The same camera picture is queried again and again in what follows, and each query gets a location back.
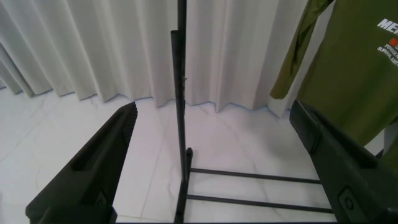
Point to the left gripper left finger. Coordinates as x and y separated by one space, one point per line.
90 186

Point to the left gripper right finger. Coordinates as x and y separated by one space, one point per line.
351 186

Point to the green long-sleeved shirt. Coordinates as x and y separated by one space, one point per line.
351 77

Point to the black clothes rack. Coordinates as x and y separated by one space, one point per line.
180 93

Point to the white curtain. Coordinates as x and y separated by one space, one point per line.
124 46

